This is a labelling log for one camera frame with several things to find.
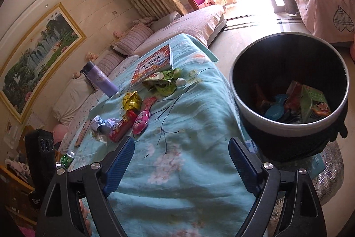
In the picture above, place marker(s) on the pink candy wrapper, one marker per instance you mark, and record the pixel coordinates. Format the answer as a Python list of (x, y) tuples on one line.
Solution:
[(142, 117)]

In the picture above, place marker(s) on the pink plush toy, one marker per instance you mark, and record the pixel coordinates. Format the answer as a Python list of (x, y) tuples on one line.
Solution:
[(117, 33)]

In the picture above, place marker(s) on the framed waterfall painting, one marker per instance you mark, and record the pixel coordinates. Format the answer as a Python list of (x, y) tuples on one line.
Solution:
[(38, 64)]

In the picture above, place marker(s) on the crushed green can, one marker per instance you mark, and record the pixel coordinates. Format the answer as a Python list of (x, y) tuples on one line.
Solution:
[(68, 159)]

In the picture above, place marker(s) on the large striped pillow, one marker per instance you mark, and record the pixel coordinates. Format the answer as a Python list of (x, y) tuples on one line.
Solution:
[(109, 63)]

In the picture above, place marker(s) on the green snack box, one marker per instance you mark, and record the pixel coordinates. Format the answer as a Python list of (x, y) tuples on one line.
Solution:
[(316, 105)]

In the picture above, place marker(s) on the person's left hand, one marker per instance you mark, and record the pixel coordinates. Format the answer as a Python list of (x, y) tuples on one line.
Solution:
[(84, 214)]

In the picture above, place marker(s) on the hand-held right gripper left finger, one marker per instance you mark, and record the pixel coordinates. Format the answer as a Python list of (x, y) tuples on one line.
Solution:
[(119, 170)]

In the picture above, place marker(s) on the small white round object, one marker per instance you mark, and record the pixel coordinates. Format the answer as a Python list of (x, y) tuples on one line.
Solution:
[(182, 81)]

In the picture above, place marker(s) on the yellow candy wrapper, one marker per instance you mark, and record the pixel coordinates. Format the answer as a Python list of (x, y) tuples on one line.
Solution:
[(132, 101)]

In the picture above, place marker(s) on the red snack packet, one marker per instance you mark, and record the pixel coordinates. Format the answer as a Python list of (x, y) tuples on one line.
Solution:
[(263, 98)]

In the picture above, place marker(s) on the silver glitter stool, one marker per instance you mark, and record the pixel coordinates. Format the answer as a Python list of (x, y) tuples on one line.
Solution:
[(330, 170)]

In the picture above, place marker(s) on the green snack wrapper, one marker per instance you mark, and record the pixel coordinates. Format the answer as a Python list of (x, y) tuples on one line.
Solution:
[(162, 81)]

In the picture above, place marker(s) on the small blue wrapper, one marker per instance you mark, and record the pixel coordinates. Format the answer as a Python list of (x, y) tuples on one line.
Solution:
[(277, 106)]

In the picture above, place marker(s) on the small striped pillow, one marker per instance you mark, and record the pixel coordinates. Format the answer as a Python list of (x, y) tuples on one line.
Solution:
[(144, 21)]

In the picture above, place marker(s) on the grey cushion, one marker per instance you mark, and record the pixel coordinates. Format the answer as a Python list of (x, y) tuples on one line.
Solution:
[(166, 21)]

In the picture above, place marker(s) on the wall calendar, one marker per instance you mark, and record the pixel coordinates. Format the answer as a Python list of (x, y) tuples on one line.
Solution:
[(35, 120)]

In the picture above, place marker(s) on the teal booklet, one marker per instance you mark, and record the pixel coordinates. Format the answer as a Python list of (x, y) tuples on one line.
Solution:
[(316, 167)]

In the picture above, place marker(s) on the crumpled white and blue wrapper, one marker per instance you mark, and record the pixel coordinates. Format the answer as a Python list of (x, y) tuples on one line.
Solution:
[(104, 124)]

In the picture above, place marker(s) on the white pillow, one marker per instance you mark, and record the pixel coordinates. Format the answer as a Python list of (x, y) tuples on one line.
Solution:
[(73, 99)]

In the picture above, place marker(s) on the black bin with white rim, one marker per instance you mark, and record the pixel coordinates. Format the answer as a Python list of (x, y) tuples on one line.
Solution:
[(277, 59)]

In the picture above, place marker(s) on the wooden furniture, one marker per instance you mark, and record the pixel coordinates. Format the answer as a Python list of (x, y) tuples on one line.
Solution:
[(16, 192)]

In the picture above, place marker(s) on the long red candy packet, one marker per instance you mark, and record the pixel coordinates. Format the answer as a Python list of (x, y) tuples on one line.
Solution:
[(123, 126)]

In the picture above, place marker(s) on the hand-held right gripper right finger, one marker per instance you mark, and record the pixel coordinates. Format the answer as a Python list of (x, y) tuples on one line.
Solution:
[(244, 167)]

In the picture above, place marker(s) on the pink cushion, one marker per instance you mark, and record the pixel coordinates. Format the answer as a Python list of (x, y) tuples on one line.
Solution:
[(59, 133)]

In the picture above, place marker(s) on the purple thermos bottle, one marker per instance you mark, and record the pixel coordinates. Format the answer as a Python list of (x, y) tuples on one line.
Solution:
[(99, 78)]

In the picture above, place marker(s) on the red picture book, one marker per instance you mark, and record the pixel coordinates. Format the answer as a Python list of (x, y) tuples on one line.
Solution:
[(154, 64)]

